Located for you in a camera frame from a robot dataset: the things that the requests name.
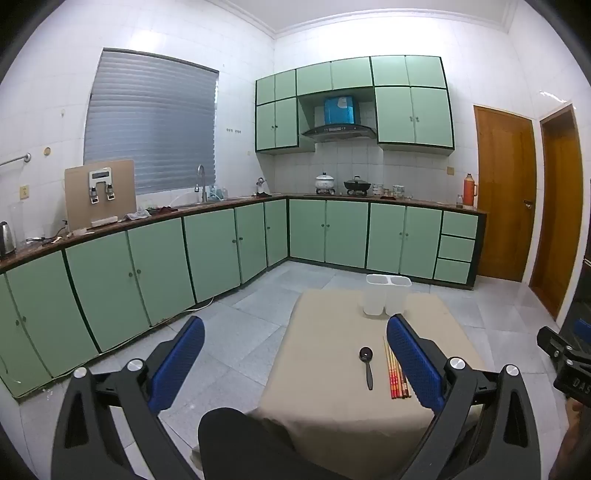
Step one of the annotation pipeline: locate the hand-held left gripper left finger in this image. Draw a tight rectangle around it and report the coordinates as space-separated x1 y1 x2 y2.
51 316 206 480

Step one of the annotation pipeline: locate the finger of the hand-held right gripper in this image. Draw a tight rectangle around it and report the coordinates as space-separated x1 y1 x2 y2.
537 325 591 366

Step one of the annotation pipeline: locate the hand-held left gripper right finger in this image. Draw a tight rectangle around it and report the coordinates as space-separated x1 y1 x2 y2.
387 314 541 480

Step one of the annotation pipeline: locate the black spoon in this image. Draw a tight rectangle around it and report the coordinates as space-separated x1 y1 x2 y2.
359 347 375 391

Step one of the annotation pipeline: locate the white two-compartment utensil holder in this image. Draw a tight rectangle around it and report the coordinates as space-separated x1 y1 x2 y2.
362 274 413 317

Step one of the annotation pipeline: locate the dark furniture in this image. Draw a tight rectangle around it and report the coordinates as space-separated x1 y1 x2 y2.
560 244 591 357

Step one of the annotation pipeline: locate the beige tablecloth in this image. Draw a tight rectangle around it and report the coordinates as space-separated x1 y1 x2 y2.
249 288 485 480

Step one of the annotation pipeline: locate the green base cabinet run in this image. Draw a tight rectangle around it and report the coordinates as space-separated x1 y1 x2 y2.
0 196 290 400

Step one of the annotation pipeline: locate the person's black trouser leg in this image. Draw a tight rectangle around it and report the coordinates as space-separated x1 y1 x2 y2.
198 407 354 480

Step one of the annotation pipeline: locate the green base cabinet with drawers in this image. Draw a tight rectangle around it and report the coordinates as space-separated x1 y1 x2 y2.
286 195 488 291

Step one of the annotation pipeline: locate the black wok with lid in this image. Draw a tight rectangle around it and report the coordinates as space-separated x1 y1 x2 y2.
342 175 373 195

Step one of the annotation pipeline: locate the cardboard board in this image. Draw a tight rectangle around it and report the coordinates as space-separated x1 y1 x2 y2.
64 160 137 232

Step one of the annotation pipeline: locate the electric steel kettle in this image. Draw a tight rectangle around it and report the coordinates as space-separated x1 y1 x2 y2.
0 220 18 257

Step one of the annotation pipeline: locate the grey window blind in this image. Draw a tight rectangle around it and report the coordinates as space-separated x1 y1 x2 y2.
82 47 221 197

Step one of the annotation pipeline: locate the range hood with blue film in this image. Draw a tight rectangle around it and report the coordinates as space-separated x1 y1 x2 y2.
301 95 378 143

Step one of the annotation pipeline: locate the white floor cable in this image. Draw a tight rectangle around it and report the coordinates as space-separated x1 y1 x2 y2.
184 294 216 315

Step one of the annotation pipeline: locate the wooden door with handle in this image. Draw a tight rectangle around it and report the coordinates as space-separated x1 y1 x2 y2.
473 104 539 283

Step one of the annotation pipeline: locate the white bracket device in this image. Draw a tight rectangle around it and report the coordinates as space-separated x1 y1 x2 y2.
87 168 116 204

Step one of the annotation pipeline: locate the green wall cabinet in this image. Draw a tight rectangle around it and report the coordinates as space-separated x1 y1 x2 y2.
255 69 317 156
370 55 456 158
295 56 374 99

